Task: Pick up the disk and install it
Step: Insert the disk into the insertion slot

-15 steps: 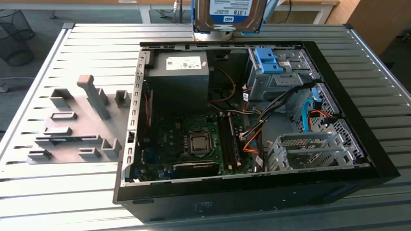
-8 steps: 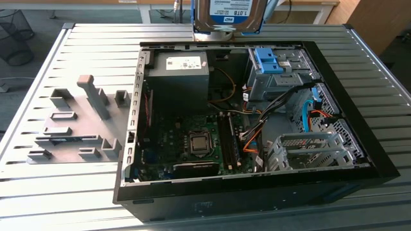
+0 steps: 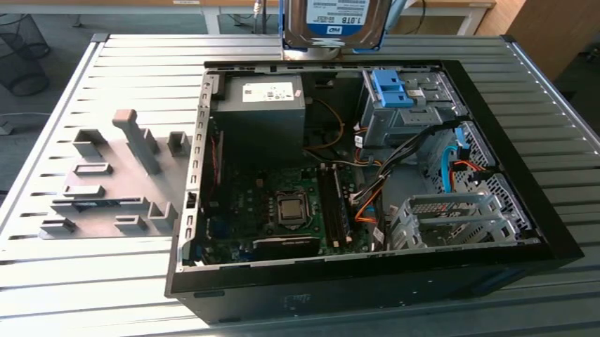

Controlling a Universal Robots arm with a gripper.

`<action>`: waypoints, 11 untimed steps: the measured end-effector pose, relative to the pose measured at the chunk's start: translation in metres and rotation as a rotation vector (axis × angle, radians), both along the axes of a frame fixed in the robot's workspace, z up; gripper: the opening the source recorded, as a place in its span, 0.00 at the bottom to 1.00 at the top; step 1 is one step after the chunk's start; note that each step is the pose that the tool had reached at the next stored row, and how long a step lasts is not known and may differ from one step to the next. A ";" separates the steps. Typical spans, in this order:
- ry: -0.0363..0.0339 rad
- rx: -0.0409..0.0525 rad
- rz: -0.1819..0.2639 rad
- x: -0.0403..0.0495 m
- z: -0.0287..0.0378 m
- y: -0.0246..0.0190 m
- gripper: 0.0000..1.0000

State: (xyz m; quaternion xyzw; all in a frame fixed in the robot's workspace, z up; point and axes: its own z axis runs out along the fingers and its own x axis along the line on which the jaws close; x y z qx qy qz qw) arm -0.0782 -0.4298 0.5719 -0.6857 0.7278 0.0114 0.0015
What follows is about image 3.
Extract green motherboard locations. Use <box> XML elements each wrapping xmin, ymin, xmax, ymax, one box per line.
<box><xmin>203</xmin><ymin>164</ymin><xmax>378</xmax><ymax>265</ymax></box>

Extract black wire mesh bin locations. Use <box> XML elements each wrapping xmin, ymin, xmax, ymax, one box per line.
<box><xmin>0</xmin><ymin>31</ymin><xmax>52</xmax><ymax>98</ymax></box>

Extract grey parts rack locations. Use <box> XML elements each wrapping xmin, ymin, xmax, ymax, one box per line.
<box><xmin>39</xmin><ymin>107</ymin><xmax>194</xmax><ymax>242</ymax></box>

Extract brown wooden cabinet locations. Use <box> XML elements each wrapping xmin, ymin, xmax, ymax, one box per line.
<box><xmin>476</xmin><ymin>0</ymin><xmax>600</xmax><ymax>84</ymax></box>

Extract red wires with white tag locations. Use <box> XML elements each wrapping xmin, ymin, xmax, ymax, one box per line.
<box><xmin>351</xmin><ymin>122</ymin><xmax>383</xmax><ymax>169</ymax></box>

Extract blue plastic drive latch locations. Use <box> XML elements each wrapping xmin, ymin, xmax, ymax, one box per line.
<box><xmin>371</xmin><ymin>70</ymin><xmax>415</xmax><ymax>109</ymax></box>

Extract red twisted wire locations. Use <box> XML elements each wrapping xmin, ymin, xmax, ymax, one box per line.
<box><xmin>208</xmin><ymin>132</ymin><xmax>224</xmax><ymax>187</ymax></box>

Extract silver disk bay cage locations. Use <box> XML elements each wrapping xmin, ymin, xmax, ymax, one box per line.
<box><xmin>387</xmin><ymin>191</ymin><xmax>522</xmax><ymax>251</ymax></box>

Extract yellow wire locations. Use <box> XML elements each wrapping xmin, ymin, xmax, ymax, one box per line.
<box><xmin>303</xmin><ymin>98</ymin><xmax>347</xmax><ymax>152</ymax></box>

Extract silver optical drive cage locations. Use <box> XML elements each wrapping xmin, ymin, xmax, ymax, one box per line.
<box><xmin>359</xmin><ymin>69</ymin><xmax>469</xmax><ymax>150</ymax></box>

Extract blue RAM stick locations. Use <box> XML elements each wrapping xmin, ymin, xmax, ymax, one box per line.
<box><xmin>69</xmin><ymin>199</ymin><xmax>124</xmax><ymax>212</ymax></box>

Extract black PC case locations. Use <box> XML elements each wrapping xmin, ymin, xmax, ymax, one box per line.
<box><xmin>162</xmin><ymin>58</ymin><xmax>585</xmax><ymax>326</ymax></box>

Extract black CPU socket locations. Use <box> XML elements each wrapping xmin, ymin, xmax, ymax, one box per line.
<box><xmin>274</xmin><ymin>190</ymin><xmax>311</xmax><ymax>230</ymax></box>

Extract grey power supply unit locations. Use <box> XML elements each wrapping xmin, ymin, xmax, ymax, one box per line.
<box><xmin>212</xmin><ymin>73</ymin><xmax>310</xmax><ymax>162</ymax></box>

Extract black cable bundle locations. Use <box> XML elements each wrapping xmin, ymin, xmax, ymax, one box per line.
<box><xmin>347</xmin><ymin>120</ymin><xmax>460</xmax><ymax>207</ymax></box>

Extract white floor cable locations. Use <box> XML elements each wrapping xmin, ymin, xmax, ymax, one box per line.
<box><xmin>0</xmin><ymin>111</ymin><xmax>52</xmax><ymax>122</ymax></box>

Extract orange red power wire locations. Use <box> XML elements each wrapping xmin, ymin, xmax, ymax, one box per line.
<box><xmin>448</xmin><ymin>160</ymin><xmax>498</xmax><ymax>193</ymax></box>

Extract white frame desk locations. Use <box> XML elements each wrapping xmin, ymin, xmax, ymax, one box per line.
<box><xmin>64</xmin><ymin>0</ymin><xmax>498</xmax><ymax>36</ymax></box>

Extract silver CPU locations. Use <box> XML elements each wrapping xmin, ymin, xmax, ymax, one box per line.
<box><xmin>279</xmin><ymin>199</ymin><xmax>305</xmax><ymax>220</ymax></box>

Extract blue data wire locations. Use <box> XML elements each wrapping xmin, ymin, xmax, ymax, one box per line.
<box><xmin>440</xmin><ymin>126</ymin><xmax>470</xmax><ymax>194</ymax></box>

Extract black graphics card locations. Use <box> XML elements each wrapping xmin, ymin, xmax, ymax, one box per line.
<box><xmin>251</xmin><ymin>234</ymin><xmax>322</xmax><ymax>261</ymax></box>

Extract hard disk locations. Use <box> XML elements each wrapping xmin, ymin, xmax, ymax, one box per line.
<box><xmin>278</xmin><ymin>0</ymin><xmax>393</xmax><ymax>54</ymax></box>

